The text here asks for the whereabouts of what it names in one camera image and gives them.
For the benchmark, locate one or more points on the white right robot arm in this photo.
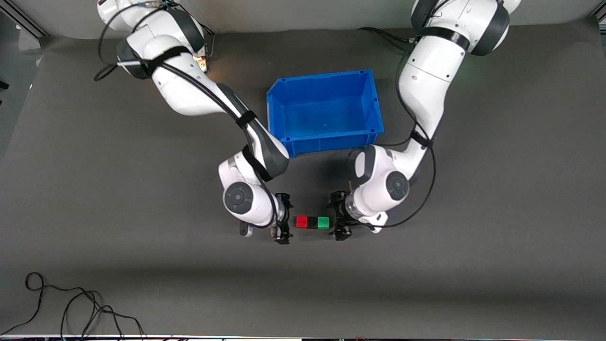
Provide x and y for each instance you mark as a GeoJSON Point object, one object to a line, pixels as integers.
{"type": "Point", "coordinates": [189, 94]}

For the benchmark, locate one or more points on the small black cube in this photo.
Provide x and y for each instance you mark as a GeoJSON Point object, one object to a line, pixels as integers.
{"type": "Point", "coordinates": [312, 223]}

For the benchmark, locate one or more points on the small green cube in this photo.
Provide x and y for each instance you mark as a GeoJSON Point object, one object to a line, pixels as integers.
{"type": "Point", "coordinates": [323, 222]}

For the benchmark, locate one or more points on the small red cube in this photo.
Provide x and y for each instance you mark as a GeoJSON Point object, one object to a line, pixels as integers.
{"type": "Point", "coordinates": [301, 221]}

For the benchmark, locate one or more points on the blue plastic storage bin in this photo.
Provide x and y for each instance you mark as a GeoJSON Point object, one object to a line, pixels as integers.
{"type": "Point", "coordinates": [326, 109]}

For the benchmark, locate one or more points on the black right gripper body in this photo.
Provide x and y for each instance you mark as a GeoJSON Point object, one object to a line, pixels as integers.
{"type": "Point", "coordinates": [284, 217]}

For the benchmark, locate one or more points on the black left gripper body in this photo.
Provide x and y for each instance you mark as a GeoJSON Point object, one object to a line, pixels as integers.
{"type": "Point", "coordinates": [339, 213]}

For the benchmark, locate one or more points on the dark grey table mat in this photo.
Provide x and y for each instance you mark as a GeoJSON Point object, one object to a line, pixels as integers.
{"type": "Point", "coordinates": [303, 284]}

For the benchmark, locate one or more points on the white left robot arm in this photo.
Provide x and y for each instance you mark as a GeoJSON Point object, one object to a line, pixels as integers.
{"type": "Point", "coordinates": [426, 80]}

